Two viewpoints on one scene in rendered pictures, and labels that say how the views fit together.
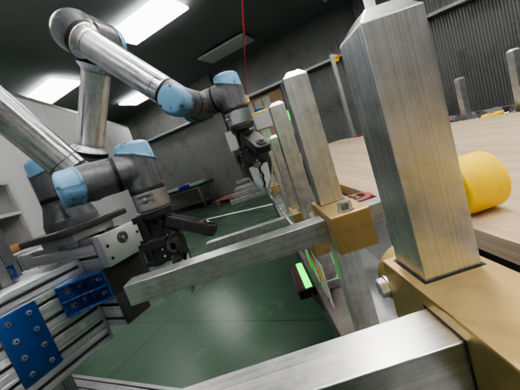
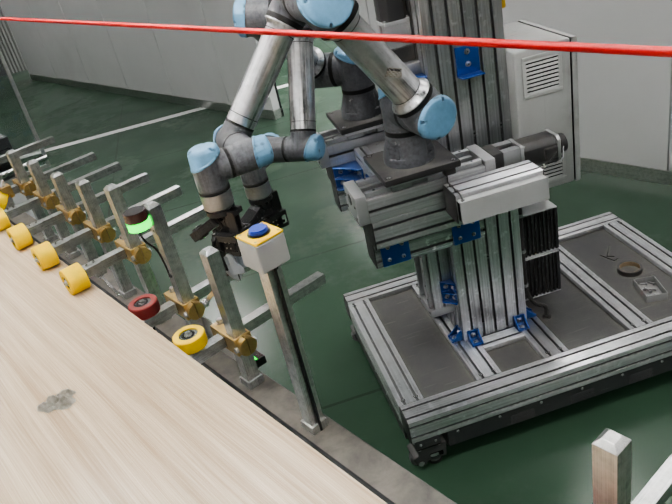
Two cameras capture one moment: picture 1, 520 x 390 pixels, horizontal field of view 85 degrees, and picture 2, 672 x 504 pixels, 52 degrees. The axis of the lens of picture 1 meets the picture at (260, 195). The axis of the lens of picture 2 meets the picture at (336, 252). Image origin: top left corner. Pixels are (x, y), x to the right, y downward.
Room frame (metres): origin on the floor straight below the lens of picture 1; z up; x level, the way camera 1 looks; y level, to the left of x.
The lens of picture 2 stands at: (2.25, -0.69, 1.81)
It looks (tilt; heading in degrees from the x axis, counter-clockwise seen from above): 29 degrees down; 145
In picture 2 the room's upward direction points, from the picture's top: 13 degrees counter-clockwise
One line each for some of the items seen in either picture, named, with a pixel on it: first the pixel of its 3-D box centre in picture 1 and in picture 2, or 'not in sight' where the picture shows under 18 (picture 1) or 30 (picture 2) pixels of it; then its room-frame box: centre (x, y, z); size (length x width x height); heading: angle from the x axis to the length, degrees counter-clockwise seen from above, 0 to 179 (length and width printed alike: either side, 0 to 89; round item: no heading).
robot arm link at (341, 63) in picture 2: not in sight; (352, 66); (0.46, 0.82, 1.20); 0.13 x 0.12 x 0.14; 28
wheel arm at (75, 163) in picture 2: not in sight; (54, 172); (-0.62, 0.04, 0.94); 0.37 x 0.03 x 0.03; 89
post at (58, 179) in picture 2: not in sight; (82, 234); (-0.08, -0.09, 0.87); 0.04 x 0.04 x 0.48; 89
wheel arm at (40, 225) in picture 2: not in sight; (85, 204); (-0.12, -0.03, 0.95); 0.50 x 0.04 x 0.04; 89
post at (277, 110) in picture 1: (305, 200); (179, 281); (0.67, -0.10, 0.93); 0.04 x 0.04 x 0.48; 89
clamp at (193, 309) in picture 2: (318, 234); (183, 304); (0.65, -0.10, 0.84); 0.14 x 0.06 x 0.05; 179
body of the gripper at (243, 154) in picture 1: (247, 145); (229, 228); (0.88, -0.01, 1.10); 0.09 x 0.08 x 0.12; 20
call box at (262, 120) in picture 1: (262, 121); (263, 249); (1.18, -0.10, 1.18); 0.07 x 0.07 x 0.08; 89
